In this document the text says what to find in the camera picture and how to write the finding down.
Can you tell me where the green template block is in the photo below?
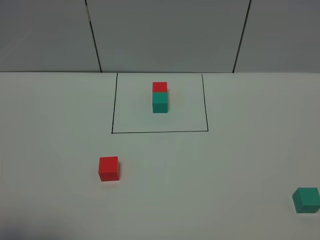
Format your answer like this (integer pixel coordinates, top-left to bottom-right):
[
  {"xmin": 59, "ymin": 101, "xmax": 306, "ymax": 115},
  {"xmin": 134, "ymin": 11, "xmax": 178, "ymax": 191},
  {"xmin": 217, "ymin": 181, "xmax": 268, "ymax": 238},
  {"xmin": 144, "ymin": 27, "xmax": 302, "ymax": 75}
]
[{"xmin": 152, "ymin": 92, "xmax": 169, "ymax": 113}]

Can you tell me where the black outlined template sheet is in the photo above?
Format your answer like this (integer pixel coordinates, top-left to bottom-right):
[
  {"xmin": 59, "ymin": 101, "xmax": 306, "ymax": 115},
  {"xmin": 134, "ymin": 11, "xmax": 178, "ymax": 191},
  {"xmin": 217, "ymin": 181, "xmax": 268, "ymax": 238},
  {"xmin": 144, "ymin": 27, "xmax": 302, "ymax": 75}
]
[{"xmin": 112, "ymin": 73, "xmax": 209, "ymax": 134}]

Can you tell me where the red template block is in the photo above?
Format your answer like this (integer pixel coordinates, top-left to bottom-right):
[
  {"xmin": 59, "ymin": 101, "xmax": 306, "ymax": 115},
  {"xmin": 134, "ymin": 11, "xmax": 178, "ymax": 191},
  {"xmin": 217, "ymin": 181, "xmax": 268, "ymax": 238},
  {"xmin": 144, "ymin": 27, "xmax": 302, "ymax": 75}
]
[{"xmin": 152, "ymin": 82, "xmax": 168, "ymax": 93}]

